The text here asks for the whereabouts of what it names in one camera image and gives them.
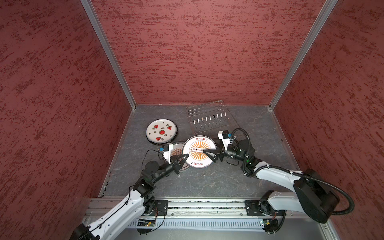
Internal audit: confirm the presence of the connector board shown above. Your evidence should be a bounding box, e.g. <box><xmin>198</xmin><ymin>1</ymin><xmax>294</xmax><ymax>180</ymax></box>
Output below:
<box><xmin>137</xmin><ymin>219</ymin><xmax>157</xmax><ymax>228</ymax></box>
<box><xmin>263</xmin><ymin>219</ymin><xmax>279</xmax><ymax>233</ymax></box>

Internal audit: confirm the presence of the right corner aluminium profile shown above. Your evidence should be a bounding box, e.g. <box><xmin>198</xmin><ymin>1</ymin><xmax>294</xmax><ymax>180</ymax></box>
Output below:
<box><xmin>269</xmin><ymin>0</ymin><xmax>338</xmax><ymax>111</ymax></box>

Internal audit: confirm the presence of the orange sunburst plate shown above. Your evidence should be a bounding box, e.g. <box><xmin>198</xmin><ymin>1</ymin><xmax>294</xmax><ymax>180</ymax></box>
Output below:
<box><xmin>182</xmin><ymin>136</ymin><xmax>217</xmax><ymax>169</ymax></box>
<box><xmin>171</xmin><ymin>142</ymin><xmax>190</xmax><ymax>172</ymax></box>

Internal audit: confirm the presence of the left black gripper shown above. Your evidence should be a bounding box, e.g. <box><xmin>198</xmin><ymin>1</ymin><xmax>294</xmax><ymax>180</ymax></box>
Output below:
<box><xmin>151</xmin><ymin>152</ymin><xmax>189</xmax><ymax>184</ymax></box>

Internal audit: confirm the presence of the left connector board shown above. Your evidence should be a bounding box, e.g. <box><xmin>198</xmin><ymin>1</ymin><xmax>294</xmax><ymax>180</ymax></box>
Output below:
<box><xmin>137</xmin><ymin>219</ymin><xmax>157</xmax><ymax>228</ymax></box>

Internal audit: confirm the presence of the watermelon blue rim plate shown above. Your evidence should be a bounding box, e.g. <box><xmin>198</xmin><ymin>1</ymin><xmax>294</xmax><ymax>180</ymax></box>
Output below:
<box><xmin>146</xmin><ymin>118</ymin><xmax>178</xmax><ymax>144</ymax></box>

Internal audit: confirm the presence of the black striped rim plate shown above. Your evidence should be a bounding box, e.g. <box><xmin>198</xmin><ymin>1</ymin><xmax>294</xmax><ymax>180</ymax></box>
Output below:
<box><xmin>145</xmin><ymin>119</ymin><xmax>179</xmax><ymax>146</ymax></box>

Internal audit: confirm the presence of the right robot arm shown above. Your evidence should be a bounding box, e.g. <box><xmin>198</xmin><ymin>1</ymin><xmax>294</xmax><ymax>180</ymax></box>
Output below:
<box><xmin>203</xmin><ymin>140</ymin><xmax>340</xmax><ymax>224</ymax></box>

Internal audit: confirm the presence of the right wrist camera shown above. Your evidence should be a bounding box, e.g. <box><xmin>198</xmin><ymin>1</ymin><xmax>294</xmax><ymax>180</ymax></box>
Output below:
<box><xmin>218</xmin><ymin>130</ymin><xmax>233</xmax><ymax>151</ymax></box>

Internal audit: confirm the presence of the left corner aluminium profile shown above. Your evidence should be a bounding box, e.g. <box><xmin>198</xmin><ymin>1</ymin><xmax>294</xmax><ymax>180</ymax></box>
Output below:
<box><xmin>81</xmin><ymin>0</ymin><xmax>137</xmax><ymax>111</ymax></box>

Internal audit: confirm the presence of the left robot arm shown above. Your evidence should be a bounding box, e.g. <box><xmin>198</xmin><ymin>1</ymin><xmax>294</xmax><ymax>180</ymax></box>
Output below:
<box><xmin>70</xmin><ymin>154</ymin><xmax>189</xmax><ymax>240</ymax></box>

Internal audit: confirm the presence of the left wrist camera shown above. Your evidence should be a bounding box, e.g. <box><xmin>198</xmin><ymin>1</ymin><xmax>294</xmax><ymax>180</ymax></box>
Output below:
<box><xmin>160</xmin><ymin>144</ymin><xmax>174</xmax><ymax>164</ymax></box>

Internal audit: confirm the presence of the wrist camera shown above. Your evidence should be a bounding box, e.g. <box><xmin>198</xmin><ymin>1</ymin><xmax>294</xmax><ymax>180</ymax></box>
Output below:
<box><xmin>160</xmin><ymin>144</ymin><xmax>174</xmax><ymax>164</ymax></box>
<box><xmin>218</xmin><ymin>130</ymin><xmax>233</xmax><ymax>151</ymax></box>

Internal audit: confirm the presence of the corner aluminium profile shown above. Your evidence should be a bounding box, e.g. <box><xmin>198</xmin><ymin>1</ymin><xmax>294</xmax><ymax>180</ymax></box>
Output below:
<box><xmin>269</xmin><ymin>0</ymin><xmax>338</xmax><ymax>111</ymax></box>
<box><xmin>81</xmin><ymin>0</ymin><xmax>137</xmax><ymax>111</ymax></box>

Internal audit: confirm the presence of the right connector board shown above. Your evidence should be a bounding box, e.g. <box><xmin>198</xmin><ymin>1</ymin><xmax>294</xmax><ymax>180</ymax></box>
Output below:
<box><xmin>263</xmin><ymin>219</ymin><xmax>279</xmax><ymax>233</ymax></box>

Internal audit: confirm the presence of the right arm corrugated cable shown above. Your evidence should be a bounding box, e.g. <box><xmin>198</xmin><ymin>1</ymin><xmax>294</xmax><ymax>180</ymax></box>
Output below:
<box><xmin>229</xmin><ymin>128</ymin><xmax>356</xmax><ymax>216</ymax></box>

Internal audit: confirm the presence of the wire dish rack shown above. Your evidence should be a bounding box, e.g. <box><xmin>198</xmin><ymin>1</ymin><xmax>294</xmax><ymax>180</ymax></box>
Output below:
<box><xmin>186</xmin><ymin>100</ymin><xmax>239</xmax><ymax>139</ymax></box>

